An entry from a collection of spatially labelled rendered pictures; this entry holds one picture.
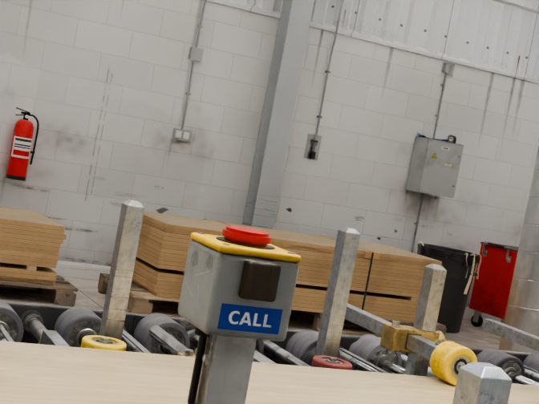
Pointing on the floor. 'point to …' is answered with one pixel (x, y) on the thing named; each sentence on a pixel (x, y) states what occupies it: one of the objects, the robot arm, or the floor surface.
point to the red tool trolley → (493, 281)
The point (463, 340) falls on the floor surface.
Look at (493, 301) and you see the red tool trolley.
